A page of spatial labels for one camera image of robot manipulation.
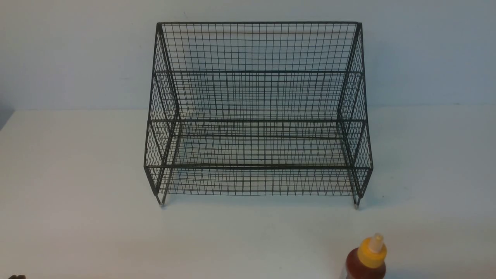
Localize red sauce bottle yellow cap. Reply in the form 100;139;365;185
339;233;388;279

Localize black wire mesh shelf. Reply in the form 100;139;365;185
143;21;374;210

